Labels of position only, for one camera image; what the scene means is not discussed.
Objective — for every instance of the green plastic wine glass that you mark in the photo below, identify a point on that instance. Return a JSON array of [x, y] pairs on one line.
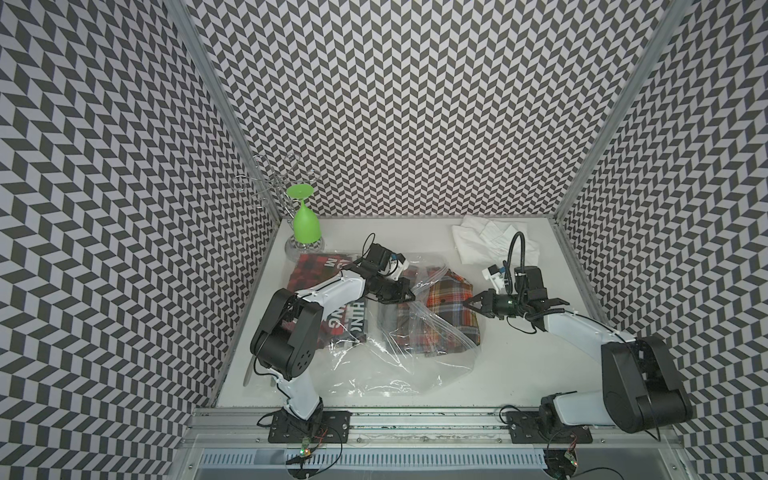
[[307, 229]]

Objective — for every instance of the white shirt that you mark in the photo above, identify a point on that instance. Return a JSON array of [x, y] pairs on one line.
[[484, 241]]

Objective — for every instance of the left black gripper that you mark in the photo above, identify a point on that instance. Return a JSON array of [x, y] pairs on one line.
[[399, 297]]

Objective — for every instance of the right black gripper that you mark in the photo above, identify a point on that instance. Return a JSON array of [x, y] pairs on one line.
[[488, 302]]

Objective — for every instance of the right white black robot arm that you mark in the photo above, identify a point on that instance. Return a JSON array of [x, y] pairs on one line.
[[641, 388]]

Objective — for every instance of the clear plastic vacuum bag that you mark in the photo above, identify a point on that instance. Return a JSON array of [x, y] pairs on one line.
[[367, 349]]

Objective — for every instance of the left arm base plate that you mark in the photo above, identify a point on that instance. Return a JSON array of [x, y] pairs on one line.
[[327, 427]]

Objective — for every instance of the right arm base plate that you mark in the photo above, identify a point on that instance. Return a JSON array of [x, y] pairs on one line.
[[530, 427]]

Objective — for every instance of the plaid flannel shirt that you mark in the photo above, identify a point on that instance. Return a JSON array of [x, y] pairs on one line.
[[437, 323]]

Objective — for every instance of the aluminium front rail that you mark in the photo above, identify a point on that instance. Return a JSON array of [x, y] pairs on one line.
[[369, 427]]

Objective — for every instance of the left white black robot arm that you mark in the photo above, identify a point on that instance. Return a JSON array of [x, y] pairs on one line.
[[285, 341]]

